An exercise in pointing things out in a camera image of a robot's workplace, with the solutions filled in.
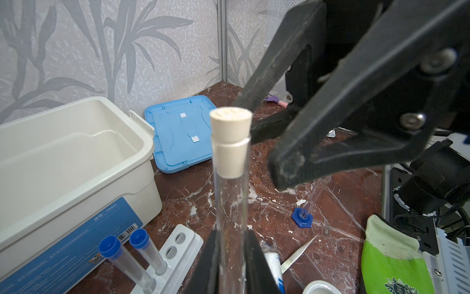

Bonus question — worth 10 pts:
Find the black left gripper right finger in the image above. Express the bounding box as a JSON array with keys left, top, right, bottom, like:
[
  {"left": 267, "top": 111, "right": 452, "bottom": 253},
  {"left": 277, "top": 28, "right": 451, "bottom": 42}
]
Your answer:
[{"left": 244, "top": 230, "right": 281, "bottom": 294}]

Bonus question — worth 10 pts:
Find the blue plastic bin lid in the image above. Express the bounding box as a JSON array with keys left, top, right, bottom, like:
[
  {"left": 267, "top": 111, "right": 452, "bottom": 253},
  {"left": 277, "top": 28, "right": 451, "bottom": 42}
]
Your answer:
[{"left": 144, "top": 95, "right": 216, "bottom": 174}]

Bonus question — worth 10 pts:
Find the green work glove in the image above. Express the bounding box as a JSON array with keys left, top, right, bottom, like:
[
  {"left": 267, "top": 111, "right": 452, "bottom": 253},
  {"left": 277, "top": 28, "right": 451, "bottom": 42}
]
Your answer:
[{"left": 361, "top": 214, "right": 435, "bottom": 294}]

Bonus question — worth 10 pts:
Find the large white ceramic dish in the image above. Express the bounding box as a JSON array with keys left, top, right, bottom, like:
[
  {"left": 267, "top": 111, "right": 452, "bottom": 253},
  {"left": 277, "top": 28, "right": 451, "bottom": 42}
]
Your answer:
[{"left": 302, "top": 280, "right": 341, "bottom": 294}]

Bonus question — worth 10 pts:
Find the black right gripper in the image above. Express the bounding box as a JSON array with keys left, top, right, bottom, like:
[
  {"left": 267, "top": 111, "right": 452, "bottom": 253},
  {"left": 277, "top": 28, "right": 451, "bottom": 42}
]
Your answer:
[{"left": 233, "top": 1, "right": 470, "bottom": 190}]

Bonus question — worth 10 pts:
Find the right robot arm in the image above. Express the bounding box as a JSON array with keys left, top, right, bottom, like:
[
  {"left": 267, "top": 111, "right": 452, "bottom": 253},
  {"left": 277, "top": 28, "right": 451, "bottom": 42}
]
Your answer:
[{"left": 235, "top": 1, "right": 470, "bottom": 214}]

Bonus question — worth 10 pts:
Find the aluminium frame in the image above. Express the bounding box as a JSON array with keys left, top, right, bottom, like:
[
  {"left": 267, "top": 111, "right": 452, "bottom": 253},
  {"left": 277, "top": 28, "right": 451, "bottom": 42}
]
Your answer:
[{"left": 216, "top": 0, "right": 228, "bottom": 82}]

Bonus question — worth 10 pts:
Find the white test tube rack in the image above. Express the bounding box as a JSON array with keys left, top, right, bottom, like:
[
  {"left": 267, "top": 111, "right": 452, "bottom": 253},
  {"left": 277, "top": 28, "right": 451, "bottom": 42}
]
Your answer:
[{"left": 146, "top": 224, "right": 203, "bottom": 294}]

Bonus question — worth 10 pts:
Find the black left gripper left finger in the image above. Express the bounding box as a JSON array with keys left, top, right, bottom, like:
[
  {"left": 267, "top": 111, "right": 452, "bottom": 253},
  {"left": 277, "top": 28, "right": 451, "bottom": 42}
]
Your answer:
[{"left": 183, "top": 230, "right": 220, "bottom": 294}]

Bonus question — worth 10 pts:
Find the white blue label bottle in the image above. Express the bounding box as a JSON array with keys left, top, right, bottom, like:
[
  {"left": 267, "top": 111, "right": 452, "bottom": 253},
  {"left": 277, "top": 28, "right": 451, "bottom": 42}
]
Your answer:
[{"left": 260, "top": 241, "right": 285, "bottom": 294}]

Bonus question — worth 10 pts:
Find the test tube cork stopper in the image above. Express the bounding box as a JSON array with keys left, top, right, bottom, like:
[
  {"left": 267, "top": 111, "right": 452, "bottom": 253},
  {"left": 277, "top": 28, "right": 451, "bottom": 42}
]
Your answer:
[{"left": 209, "top": 106, "right": 253, "bottom": 294}]

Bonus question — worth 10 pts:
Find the white plastic storage bin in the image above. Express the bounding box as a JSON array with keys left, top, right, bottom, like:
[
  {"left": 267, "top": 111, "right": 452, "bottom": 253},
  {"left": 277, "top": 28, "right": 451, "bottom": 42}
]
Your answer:
[{"left": 1, "top": 97, "right": 162, "bottom": 294}]

